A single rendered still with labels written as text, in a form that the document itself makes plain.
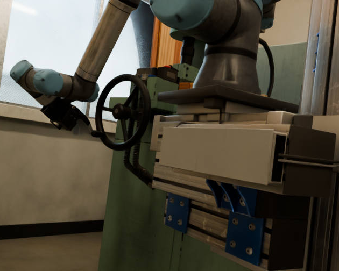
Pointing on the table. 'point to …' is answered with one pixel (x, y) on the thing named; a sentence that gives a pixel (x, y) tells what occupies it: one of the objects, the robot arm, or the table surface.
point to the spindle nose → (187, 50)
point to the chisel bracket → (186, 72)
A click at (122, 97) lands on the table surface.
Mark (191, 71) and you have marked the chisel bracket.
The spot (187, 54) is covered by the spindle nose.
